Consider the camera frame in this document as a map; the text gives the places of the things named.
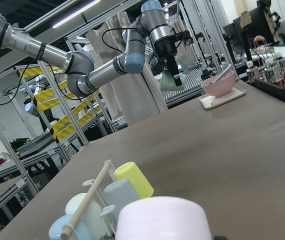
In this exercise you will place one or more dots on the pink bowl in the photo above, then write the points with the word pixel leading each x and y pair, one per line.
pixel 221 87

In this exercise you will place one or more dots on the white plastic cup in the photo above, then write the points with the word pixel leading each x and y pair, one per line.
pixel 90 217

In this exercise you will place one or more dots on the grey plastic cup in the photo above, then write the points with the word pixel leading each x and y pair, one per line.
pixel 120 193

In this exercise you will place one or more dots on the white wire cup rack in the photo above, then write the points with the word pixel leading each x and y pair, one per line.
pixel 68 229

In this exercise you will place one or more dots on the bottle carrier rack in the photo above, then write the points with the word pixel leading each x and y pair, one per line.
pixel 269 74

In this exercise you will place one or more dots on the pink plastic cup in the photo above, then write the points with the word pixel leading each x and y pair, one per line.
pixel 163 218

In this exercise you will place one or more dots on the beige plastic tray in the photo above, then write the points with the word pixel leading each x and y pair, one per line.
pixel 210 102

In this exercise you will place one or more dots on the yellow plastic cup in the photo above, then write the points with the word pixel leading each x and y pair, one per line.
pixel 132 172

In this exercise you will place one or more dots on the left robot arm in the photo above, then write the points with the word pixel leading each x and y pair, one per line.
pixel 83 78

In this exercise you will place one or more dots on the green plastic cup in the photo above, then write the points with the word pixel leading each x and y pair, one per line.
pixel 167 82

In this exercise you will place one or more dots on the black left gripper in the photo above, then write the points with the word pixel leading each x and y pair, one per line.
pixel 166 47

